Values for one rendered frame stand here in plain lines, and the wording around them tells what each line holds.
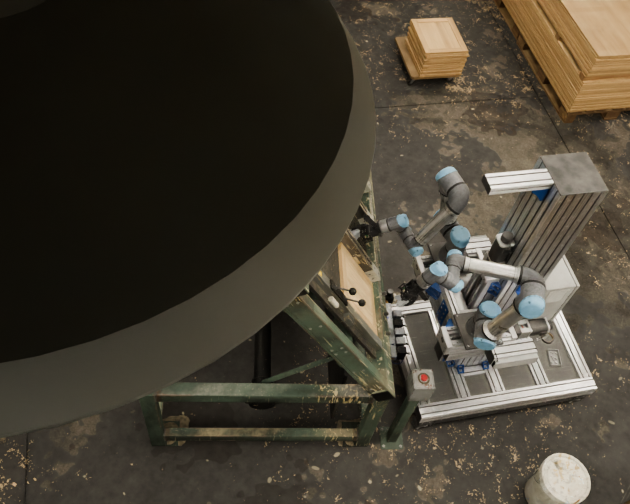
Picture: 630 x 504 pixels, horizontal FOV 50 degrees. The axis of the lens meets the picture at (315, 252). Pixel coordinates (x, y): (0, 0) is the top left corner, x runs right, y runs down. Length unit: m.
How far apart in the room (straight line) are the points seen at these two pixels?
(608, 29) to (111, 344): 6.59
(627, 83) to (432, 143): 1.86
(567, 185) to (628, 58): 3.45
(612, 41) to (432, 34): 1.57
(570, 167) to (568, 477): 1.97
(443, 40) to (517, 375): 3.31
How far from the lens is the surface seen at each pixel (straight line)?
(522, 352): 4.02
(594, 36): 6.69
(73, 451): 4.61
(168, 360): 0.40
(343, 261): 3.64
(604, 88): 6.80
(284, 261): 0.42
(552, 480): 4.47
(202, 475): 4.45
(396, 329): 4.09
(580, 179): 3.39
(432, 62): 6.59
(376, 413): 4.05
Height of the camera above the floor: 4.26
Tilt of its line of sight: 54 degrees down
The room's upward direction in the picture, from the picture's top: 10 degrees clockwise
